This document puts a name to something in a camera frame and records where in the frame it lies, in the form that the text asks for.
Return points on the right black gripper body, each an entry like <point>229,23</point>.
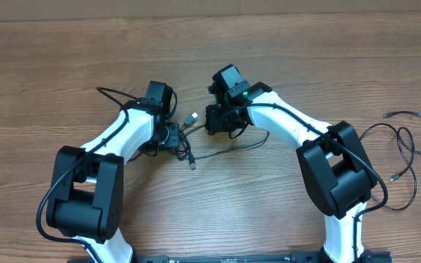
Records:
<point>214,119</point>

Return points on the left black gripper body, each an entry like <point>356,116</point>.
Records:
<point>167,139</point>

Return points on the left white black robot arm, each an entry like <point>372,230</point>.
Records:
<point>85,201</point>

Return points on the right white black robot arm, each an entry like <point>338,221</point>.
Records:
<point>336,171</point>

